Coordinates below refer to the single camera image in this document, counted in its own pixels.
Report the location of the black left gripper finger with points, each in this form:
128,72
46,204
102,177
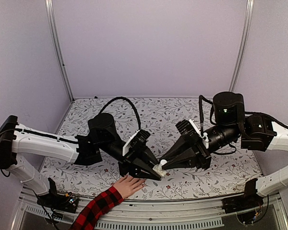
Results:
138,172
148,157

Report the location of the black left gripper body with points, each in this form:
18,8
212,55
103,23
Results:
126,165

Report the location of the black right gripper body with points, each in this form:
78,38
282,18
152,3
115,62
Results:
203,158

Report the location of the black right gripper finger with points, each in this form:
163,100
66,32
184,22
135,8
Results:
176,152
192,156

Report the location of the clear nail polish bottle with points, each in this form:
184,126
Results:
158,169

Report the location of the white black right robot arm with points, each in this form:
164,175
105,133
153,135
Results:
222,121

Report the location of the red black plaid sleeve forearm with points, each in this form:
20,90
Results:
99,206

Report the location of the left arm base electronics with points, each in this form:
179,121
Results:
67,202

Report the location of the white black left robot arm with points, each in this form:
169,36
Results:
16,140

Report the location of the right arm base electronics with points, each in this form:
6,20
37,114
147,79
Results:
249,199

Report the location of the person's left hand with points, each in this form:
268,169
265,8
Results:
127,186

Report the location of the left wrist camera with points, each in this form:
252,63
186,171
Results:
136,144

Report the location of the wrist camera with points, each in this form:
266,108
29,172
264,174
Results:
136,144
190,126

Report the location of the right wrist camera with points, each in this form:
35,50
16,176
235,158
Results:
190,126

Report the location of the aluminium front frame rail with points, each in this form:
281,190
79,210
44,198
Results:
194,214

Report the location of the aluminium corner post right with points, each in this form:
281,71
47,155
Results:
243,43

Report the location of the aluminium corner post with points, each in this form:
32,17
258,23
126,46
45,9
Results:
243,43
57,48

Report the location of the aluminium corner post left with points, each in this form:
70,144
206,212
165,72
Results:
57,48

